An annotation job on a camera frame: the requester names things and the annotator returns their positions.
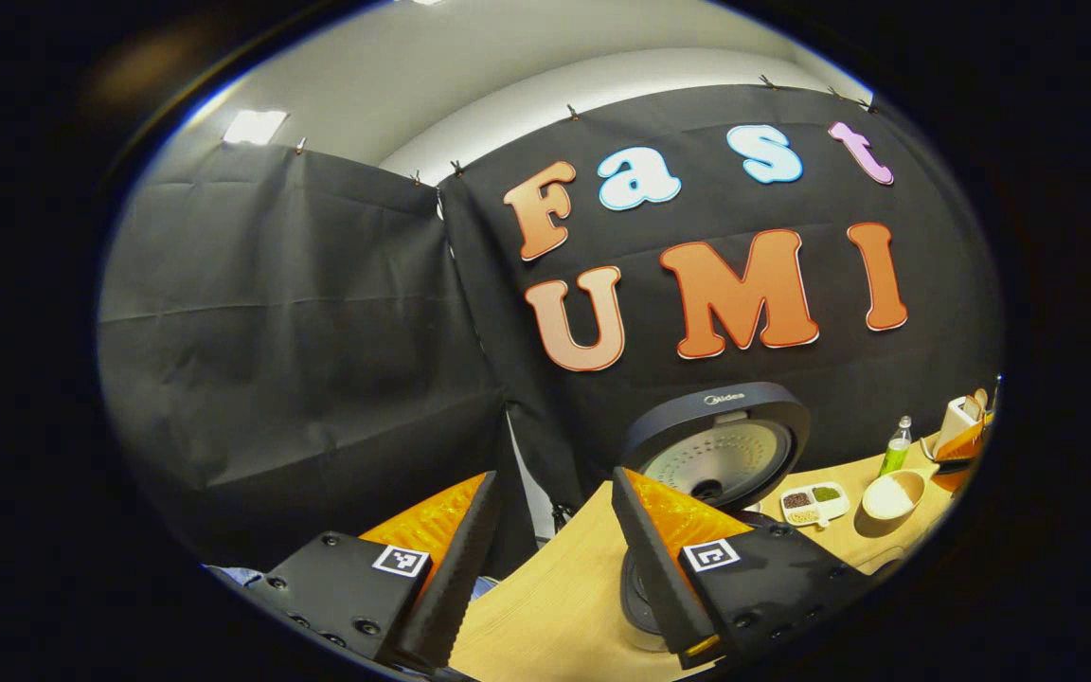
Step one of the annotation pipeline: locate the black rice cooker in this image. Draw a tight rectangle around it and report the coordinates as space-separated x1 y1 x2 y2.
617 382 813 655

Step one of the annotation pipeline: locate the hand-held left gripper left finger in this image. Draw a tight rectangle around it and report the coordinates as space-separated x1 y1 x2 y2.
207 471 501 675

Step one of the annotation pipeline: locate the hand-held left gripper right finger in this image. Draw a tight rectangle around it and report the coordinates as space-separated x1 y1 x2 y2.
610 465 876 671

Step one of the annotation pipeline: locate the black backdrop cloth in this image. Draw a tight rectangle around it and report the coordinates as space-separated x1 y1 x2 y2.
98 81 1003 574

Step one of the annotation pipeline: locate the white toaster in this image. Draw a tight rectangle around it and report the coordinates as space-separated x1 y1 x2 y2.
941 388 987 437

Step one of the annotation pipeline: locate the green drink bottle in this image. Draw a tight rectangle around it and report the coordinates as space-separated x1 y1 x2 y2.
879 415 914 477

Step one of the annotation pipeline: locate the white divided dish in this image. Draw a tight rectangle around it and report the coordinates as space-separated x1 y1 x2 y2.
779 480 852 529

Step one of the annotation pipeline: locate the ceiling light panel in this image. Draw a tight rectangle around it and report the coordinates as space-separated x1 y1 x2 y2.
222 109 290 146

